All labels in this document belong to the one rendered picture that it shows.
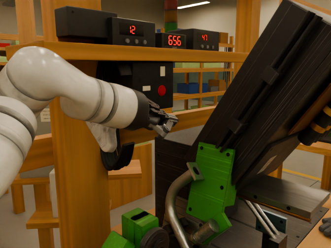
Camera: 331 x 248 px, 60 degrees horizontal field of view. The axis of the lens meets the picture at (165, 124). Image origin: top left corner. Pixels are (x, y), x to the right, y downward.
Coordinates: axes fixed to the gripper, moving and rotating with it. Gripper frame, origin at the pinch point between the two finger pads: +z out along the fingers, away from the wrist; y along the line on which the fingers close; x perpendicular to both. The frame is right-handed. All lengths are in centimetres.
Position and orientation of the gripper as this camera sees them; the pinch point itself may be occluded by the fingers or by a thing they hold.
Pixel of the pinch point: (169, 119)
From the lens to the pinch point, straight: 62.2
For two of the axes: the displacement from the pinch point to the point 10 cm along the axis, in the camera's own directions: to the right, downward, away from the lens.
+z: 6.1, 1.4, 7.8
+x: -5.8, 7.5, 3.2
